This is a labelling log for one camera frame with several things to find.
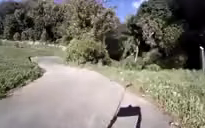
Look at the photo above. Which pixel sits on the green bush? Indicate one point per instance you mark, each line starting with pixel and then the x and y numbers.
pixel 85 50

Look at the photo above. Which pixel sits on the grey asphalt path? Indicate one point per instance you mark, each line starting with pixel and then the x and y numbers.
pixel 66 100

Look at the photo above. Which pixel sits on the wood of trees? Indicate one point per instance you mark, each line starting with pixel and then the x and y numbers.
pixel 50 20

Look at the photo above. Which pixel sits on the grass verge with weeds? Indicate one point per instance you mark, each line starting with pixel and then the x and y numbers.
pixel 176 86

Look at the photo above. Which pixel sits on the grass field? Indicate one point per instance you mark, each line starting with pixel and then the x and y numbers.
pixel 8 66

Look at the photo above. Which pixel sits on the thin pale post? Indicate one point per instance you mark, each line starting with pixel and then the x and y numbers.
pixel 136 53

